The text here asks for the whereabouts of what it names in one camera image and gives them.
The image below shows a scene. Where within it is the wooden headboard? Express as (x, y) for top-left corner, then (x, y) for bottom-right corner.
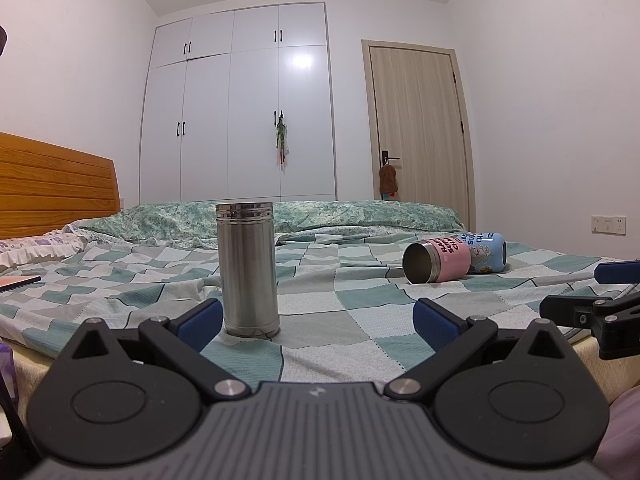
(0, 132), (124, 241)

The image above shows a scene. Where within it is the checkered bed sheet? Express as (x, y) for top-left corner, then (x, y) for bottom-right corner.
(0, 227), (640, 386)

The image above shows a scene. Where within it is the green hanging ornament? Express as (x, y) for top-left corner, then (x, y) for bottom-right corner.
(273, 117), (291, 165)

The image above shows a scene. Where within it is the white wall socket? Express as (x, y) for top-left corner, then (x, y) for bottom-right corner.
(591, 214), (627, 235)

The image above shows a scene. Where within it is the floral pillow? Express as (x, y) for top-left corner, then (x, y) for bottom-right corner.
(0, 231), (90, 267)

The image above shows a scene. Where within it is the red flat book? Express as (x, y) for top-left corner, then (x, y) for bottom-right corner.
(0, 274), (42, 293)

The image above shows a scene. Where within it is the pink cup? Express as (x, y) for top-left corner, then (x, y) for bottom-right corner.
(402, 236), (472, 285)

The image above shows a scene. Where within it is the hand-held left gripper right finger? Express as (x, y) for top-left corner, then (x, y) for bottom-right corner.
(384, 297), (577, 402)

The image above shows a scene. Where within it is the green floral blanket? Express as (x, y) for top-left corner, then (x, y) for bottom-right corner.
(70, 199), (464, 249)

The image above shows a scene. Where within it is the white wardrobe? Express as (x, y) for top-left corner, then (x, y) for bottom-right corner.
(138, 2), (337, 206)

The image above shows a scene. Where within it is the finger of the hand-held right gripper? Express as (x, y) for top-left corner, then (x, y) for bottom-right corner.
(594, 258), (640, 285)
(539, 285), (640, 361)

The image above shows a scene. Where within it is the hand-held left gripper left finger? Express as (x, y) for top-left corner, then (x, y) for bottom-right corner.
(56, 298), (252, 402)

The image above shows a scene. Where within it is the tall stainless steel cup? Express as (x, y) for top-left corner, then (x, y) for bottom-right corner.
(215, 201), (281, 338)

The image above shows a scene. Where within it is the pink cloth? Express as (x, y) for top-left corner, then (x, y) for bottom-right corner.
(592, 387), (640, 480)

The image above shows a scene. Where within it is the purple bag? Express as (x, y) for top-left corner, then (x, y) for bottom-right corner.
(0, 342), (21, 413)

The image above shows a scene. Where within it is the brown plush toy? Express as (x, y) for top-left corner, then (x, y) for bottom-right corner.
(378, 163), (400, 200)

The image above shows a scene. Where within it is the blue printed cup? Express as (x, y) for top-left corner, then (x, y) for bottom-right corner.
(452, 231), (508, 275)

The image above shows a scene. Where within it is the light wooden door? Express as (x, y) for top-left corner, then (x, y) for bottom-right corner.
(361, 38), (476, 232)

